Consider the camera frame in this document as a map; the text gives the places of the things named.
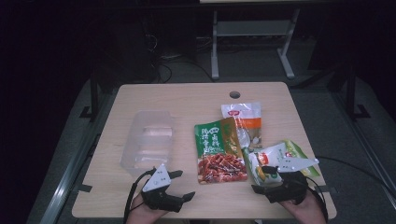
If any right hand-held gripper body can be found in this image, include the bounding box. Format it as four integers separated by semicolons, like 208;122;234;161
265;157;320;206

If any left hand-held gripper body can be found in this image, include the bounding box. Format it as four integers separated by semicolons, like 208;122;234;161
141;163;185;214

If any white and green snack packet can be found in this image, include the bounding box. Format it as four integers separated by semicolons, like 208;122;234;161
242;138;321;188

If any clear plastic container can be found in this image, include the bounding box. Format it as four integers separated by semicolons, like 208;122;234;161
119;109;175;178

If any white and orange snack packet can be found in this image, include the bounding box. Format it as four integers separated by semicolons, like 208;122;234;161
220;101;263;150

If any person's right hand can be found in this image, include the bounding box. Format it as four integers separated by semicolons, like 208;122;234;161
278;190;328;224

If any person's left hand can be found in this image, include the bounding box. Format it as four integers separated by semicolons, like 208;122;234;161
125;194;170;224

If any dark metal stand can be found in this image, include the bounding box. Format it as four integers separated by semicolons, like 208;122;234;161
345;64;372;121
78;70;101;123

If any white metal stand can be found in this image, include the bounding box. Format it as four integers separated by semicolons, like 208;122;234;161
210;7;301;80

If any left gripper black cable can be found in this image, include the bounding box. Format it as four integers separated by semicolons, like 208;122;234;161
122;168;157;224

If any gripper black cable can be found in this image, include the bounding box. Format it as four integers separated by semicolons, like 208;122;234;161
305;176;330;224
122;168;157;224

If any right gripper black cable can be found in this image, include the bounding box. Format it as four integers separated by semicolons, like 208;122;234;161
305;176;330;224

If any black floor cable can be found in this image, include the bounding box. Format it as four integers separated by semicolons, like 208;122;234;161
315;155;396;200

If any grey metal rail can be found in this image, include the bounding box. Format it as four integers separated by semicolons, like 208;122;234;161
38;92;110;224

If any tangle of black cables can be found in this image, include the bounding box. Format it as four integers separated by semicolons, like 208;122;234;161
145;33;217;84

